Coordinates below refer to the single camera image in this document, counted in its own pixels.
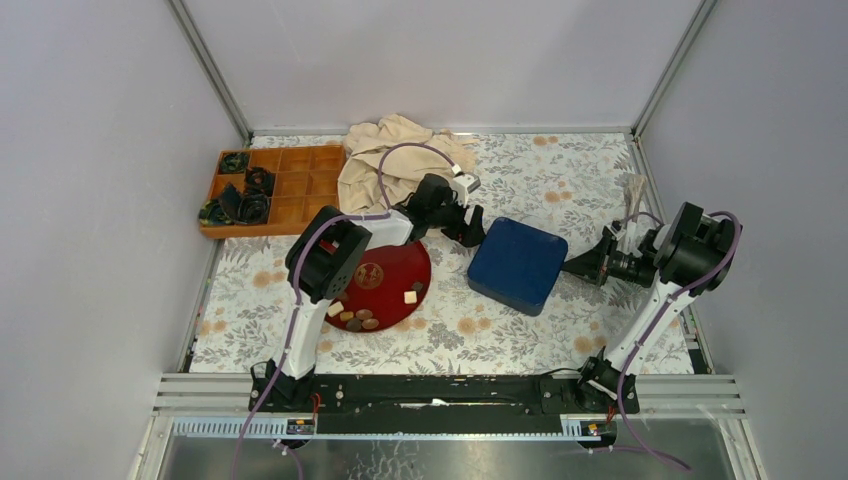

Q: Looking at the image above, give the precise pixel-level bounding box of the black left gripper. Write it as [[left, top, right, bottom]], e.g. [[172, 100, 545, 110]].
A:
[[425, 190, 487, 248]]

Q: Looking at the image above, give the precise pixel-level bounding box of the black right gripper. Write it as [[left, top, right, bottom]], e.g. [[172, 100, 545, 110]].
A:
[[559, 235, 654, 287]]

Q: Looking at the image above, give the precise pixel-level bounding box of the navy box lid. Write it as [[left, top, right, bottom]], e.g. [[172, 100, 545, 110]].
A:
[[467, 217, 569, 316]]

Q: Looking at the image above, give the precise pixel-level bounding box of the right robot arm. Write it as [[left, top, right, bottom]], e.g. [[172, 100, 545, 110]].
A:
[[562, 202, 743, 412]]

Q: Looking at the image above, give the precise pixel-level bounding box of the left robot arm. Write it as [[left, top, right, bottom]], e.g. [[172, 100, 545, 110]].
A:
[[251, 172, 485, 411]]

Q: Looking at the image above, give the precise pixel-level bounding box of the floral tablecloth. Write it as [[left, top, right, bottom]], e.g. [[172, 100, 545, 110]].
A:
[[189, 133, 646, 374]]

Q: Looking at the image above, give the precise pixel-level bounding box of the red round tray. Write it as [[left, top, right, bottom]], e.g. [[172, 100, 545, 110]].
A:
[[325, 241, 432, 334]]

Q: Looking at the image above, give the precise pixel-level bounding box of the beige crumpled cloth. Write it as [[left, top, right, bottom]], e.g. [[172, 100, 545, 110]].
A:
[[337, 114, 477, 214]]

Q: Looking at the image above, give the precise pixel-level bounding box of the wooden compartment tray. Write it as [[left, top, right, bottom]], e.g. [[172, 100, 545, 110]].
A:
[[198, 145, 346, 239]]

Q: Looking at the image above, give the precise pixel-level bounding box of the dark rolled tie patterned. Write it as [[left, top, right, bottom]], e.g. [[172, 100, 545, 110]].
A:
[[235, 193, 271, 226]]

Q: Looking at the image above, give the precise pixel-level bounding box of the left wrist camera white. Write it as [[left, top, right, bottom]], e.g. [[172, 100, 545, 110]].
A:
[[448, 165, 481, 206]]

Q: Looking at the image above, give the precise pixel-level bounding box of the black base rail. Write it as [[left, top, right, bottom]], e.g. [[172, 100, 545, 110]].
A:
[[248, 374, 640, 435]]

